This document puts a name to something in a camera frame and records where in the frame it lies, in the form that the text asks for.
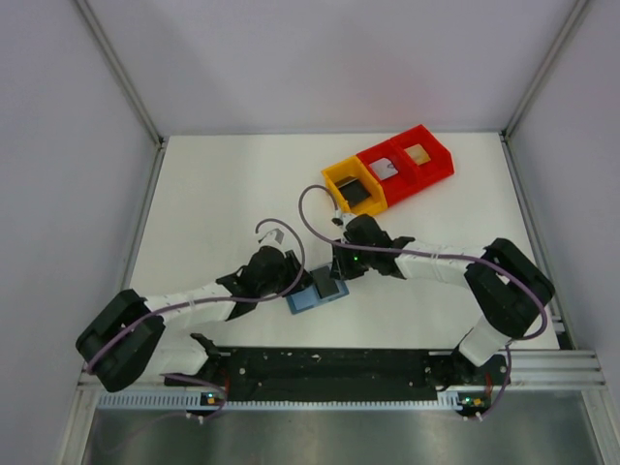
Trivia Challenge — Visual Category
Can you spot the black credit card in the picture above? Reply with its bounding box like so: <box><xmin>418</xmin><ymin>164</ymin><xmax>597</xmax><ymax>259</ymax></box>
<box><xmin>311</xmin><ymin>266</ymin><xmax>340</xmax><ymax>299</ymax></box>

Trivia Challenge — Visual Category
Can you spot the blue leather card holder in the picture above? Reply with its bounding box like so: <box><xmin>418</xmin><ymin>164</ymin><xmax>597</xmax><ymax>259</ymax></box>
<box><xmin>286</xmin><ymin>264</ymin><xmax>349</xmax><ymax>315</ymax></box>

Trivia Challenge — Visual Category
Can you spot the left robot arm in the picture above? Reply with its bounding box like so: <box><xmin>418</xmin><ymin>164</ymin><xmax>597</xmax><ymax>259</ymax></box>
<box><xmin>76</xmin><ymin>245</ymin><xmax>310</xmax><ymax>392</ymax></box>

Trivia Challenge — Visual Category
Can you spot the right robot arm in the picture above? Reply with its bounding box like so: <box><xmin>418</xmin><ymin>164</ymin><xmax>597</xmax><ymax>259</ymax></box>
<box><xmin>331</xmin><ymin>211</ymin><xmax>555</xmax><ymax>367</ymax></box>

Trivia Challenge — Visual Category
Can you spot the black card in yellow bin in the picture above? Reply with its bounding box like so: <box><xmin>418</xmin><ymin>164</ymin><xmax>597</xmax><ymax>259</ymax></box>
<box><xmin>336</xmin><ymin>176</ymin><xmax>370</xmax><ymax>209</ymax></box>

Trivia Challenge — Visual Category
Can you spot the silver card in red bin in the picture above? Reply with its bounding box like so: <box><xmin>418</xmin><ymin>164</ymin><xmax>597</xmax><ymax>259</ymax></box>
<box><xmin>369</xmin><ymin>158</ymin><xmax>399</xmax><ymax>181</ymax></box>

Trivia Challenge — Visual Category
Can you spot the gold card in red bin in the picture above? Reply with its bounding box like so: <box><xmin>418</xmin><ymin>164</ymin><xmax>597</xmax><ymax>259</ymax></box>
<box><xmin>405</xmin><ymin>144</ymin><xmax>430</xmax><ymax>166</ymax></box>

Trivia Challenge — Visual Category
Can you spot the middle red plastic bin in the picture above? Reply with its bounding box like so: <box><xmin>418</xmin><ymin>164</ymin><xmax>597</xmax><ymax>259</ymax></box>
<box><xmin>357</xmin><ymin>140</ymin><xmax>419</xmax><ymax>207</ymax></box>

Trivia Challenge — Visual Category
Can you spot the red plastic bin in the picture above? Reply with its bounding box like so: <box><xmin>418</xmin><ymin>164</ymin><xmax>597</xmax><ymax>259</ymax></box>
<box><xmin>357</xmin><ymin>140</ymin><xmax>419</xmax><ymax>207</ymax></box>
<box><xmin>390</xmin><ymin>125</ymin><xmax>454</xmax><ymax>189</ymax></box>

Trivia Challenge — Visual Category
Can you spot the yellow plastic bin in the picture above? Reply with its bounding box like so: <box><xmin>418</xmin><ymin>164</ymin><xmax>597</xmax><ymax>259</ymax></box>
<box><xmin>322</xmin><ymin>156</ymin><xmax>388</xmax><ymax>216</ymax></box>

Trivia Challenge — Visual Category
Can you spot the far red plastic bin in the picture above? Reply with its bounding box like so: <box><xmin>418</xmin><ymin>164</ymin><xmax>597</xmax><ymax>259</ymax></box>
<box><xmin>390</xmin><ymin>125</ymin><xmax>454</xmax><ymax>189</ymax></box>

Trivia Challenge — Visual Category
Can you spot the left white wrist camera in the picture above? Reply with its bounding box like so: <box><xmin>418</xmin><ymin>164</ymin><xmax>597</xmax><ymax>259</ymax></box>
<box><xmin>259</xmin><ymin>228</ymin><xmax>285</xmax><ymax>247</ymax></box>

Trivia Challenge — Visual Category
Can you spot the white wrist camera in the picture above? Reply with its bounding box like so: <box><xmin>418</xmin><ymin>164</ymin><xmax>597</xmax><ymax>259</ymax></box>
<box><xmin>259</xmin><ymin>228</ymin><xmax>285</xmax><ymax>247</ymax></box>
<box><xmin>331</xmin><ymin>208</ymin><xmax>357</xmax><ymax>230</ymax></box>

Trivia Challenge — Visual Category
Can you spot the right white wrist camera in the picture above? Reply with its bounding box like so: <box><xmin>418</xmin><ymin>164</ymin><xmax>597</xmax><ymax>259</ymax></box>
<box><xmin>331</xmin><ymin>208</ymin><xmax>357</xmax><ymax>230</ymax></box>

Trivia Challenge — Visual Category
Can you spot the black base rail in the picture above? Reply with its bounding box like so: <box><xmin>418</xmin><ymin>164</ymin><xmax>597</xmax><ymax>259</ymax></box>
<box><xmin>193</xmin><ymin>346</ymin><xmax>514</xmax><ymax>406</ymax></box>

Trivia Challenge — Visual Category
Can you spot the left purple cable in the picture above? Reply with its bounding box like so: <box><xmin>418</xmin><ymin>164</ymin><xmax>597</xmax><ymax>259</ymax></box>
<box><xmin>85</xmin><ymin>220</ymin><xmax>306</xmax><ymax>427</ymax></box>

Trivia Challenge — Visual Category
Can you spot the purple cable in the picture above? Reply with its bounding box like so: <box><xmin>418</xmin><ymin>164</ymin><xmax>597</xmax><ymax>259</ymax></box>
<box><xmin>298</xmin><ymin>186</ymin><xmax>551</xmax><ymax>422</ymax></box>
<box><xmin>85</xmin><ymin>220</ymin><xmax>306</xmax><ymax>427</ymax></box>

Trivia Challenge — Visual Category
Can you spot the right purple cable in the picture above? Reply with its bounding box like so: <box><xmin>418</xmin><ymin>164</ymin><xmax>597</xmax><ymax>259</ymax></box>
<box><xmin>298</xmin><ymin>186</ymin><xmax>551</xmax><ymax>422</ymax></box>

